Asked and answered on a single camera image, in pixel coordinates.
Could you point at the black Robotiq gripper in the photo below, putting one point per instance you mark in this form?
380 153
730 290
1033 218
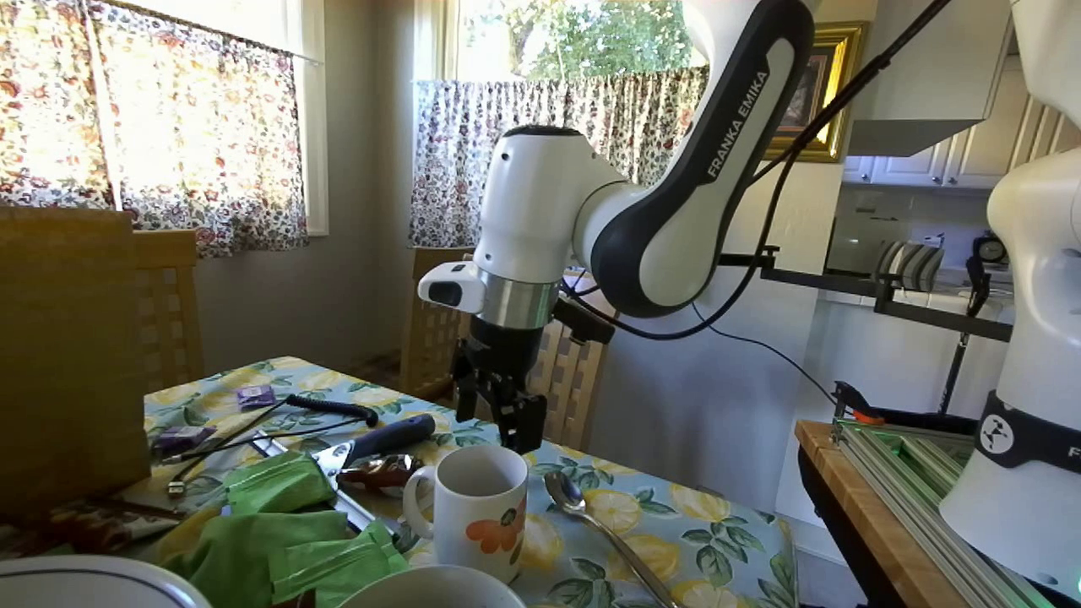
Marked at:
509 356

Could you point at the white mug orange flower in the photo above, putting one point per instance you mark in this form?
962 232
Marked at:
477 508

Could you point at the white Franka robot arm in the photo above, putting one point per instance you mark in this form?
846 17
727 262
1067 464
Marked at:
675 225

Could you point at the small white bowl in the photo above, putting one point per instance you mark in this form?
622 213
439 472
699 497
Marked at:
433 593

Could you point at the large white patterned bowl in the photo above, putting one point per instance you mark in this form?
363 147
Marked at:
87 587

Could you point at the wooden lattice chair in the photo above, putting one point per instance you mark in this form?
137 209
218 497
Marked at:
575 384
170 314

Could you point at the metal spoon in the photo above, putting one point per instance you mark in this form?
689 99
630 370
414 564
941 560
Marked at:
566 496

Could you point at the shiny foil wrapper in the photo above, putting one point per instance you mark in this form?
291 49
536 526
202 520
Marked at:
384 472

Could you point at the flat grey metal utensil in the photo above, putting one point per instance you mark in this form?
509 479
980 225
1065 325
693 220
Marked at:
374 519

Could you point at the small green crumpled napkin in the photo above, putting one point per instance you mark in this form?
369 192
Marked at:
276 484

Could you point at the small purple packet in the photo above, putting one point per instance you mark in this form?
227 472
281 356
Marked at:
256 395

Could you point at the large green crumpled napkin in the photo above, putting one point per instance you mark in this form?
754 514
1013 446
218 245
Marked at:
291 560

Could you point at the dark purple packet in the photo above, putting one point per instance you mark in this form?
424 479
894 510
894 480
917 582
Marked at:
182 441

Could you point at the black orange clamp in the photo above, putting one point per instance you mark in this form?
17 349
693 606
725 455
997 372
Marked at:
857 403

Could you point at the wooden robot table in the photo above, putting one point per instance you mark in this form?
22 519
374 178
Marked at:
857 508

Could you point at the brown printed paper bag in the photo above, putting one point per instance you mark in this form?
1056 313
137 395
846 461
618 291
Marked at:
69 361

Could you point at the dish rack with plates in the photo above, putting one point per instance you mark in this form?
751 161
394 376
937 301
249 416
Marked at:
908 266

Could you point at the dark red snack packet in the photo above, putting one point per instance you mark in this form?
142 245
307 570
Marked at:
77 529

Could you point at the gold framed picture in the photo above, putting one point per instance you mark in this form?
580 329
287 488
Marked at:
839 104

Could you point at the white kitchen cabinets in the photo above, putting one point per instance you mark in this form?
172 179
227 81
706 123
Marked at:
898 170

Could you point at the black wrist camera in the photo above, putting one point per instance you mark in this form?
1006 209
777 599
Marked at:
582 323

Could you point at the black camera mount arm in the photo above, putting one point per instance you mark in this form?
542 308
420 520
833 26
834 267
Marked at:
882 291

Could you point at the metal rail mounting plate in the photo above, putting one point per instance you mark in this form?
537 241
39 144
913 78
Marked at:
898 475

